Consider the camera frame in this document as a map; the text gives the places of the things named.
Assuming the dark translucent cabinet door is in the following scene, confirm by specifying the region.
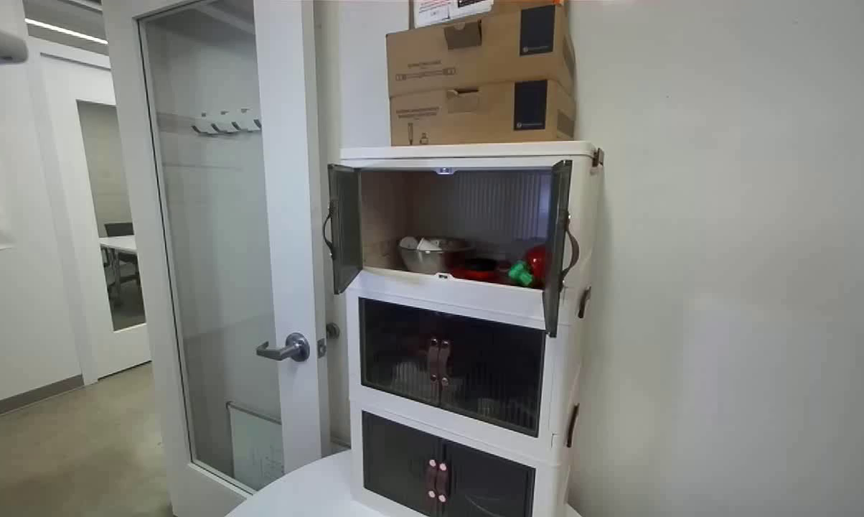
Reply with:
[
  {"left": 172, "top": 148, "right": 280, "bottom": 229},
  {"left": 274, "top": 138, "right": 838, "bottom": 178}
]
[
  {"left": 360, "top": 410, "right": 440, "bottom": 514},
  {"left": 438, "top": 319, "right": 548, "bottom": 438},
  {"left": 438, "top": 438, "right": 539, "bottom": 517},
  {"left": 356, "top": 295, "right": 442, "bottom": 410},
  {"left": 324, "top": 160, "right": 366, "bottom": 295},
  {"left": 539, "top": 158, "right": 583, "bottom": 338}
]

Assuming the white stacked storage cabinet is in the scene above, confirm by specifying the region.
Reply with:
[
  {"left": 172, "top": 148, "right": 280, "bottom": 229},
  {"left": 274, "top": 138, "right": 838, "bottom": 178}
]
[{"left": 324, "top": 140, "right": 607, "bottom": 517}]

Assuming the red flat dish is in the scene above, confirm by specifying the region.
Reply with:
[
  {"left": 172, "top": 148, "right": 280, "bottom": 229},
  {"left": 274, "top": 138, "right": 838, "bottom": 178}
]
[{"left": 446, "top": 250, "right": 511, "bottom": 286}]

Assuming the green small toy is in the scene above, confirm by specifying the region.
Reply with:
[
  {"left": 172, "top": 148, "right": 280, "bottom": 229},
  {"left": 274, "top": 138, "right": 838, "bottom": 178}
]
[{"left": 505, "top": 257, "right": 538, "bottom": 290}]

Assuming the red round toy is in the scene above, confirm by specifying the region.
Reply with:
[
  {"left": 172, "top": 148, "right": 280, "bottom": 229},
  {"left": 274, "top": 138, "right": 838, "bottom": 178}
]
[{"left": 524, "top": 243, "right": 552, "bottom": 286}]

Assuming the flat brown cardboard box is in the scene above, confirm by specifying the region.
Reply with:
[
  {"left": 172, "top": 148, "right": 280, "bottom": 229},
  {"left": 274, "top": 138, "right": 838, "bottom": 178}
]
[{"left": 387, "top": 73, "right": 577, "bottom": 148}]

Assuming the white glass-panel room door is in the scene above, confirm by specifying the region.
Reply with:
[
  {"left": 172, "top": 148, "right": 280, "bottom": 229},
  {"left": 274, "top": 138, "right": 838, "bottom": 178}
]
[{"left": 102, "top": 0, "right": 334, "bottom": 517}]

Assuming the large brown cardboard box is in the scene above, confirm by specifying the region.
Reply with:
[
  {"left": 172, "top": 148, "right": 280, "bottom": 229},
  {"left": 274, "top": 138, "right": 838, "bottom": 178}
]
[{"left": 384, "top": 0, "right": 574, "bottom": 96}]

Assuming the white coat hook rack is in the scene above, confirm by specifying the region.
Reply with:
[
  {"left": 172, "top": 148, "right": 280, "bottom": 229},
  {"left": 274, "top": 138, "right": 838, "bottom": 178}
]
[{"left": 191, "top": 108, "right": 264, "bottom": 140}]

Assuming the white printed carton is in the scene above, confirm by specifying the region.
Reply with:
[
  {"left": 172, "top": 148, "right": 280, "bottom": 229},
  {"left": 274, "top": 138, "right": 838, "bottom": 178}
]
[{"left": 409, "top": 0, "right": 501, "bottom": 32}]

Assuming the white door with narrow window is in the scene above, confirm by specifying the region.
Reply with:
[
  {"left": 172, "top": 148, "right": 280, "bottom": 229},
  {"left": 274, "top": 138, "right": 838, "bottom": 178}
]
[{"left": 29, "top": 50, "right": 156, "bottom": 384}]

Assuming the silver lever door handle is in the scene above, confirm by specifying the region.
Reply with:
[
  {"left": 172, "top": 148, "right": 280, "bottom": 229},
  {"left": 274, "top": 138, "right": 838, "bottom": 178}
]
[{"left": 254, "top": 331, "right": 313, "bottom": 365}]

